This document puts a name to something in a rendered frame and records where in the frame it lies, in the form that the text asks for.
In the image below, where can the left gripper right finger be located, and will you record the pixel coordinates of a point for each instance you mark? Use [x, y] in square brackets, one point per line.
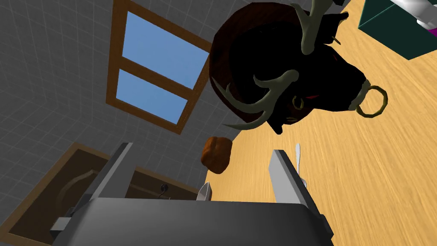
[283, 181]

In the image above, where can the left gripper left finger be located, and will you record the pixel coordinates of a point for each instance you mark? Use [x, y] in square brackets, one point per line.
[114, 174]

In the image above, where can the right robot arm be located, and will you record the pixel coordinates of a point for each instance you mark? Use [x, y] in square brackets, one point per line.
[414, 10]

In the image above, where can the white cutlery piece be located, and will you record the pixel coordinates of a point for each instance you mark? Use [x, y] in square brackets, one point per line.
[298, 159]

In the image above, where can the brown bread loaf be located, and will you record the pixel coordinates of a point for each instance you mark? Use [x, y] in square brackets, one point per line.
[216, 154]

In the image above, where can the grey metal cutlery piece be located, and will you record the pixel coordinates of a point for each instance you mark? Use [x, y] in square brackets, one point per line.
[205, 193]

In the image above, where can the light wooden table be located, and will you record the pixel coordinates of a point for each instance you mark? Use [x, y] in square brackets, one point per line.
[368, 164]

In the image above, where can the brown framed window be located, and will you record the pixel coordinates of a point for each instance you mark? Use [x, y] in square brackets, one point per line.
[155, 66]

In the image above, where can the black horned bull head sculpture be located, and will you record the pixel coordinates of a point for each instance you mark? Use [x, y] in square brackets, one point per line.
[273, 51]

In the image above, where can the teal box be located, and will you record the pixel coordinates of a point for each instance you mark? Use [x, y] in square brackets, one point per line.
[392, 30]

